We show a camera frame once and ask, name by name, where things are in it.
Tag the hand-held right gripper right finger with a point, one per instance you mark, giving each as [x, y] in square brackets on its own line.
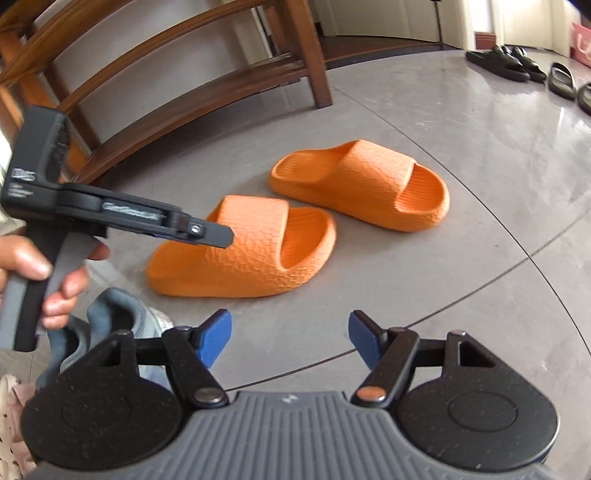
[362, 334]

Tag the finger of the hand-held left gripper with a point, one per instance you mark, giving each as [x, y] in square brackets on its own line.
[207, 233]

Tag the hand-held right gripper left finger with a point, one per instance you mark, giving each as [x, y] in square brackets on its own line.
[214, 337]

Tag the orange slipper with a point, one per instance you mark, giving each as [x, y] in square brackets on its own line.
[249, 258]
[369, 184]

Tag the grey sneaker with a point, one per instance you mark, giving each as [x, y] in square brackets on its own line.
[115, 314]

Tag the wooden shoe rack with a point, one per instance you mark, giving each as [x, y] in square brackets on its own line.
[184, 92]

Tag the person's left hand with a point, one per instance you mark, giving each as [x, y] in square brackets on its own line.
[23, 258]

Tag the white room door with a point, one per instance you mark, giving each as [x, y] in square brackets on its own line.
[531, 23]
[369, 16]

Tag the pink bag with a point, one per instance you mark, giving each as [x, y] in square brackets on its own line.
[582, 44]

